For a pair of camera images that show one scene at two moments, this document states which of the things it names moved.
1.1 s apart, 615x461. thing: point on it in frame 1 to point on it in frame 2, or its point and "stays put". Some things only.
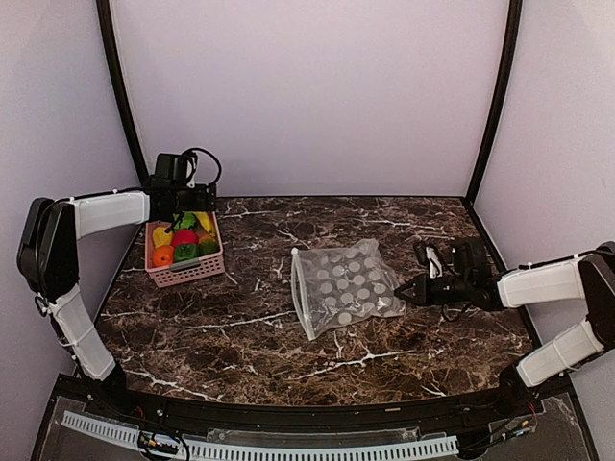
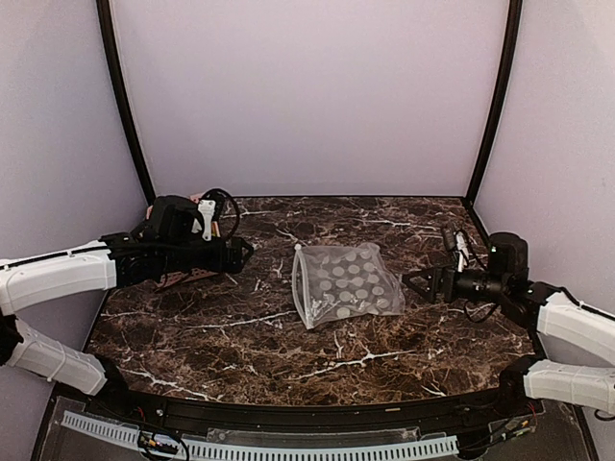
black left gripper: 200,204 to 235,262
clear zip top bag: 337,284 stays put
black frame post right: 513,32 stays put
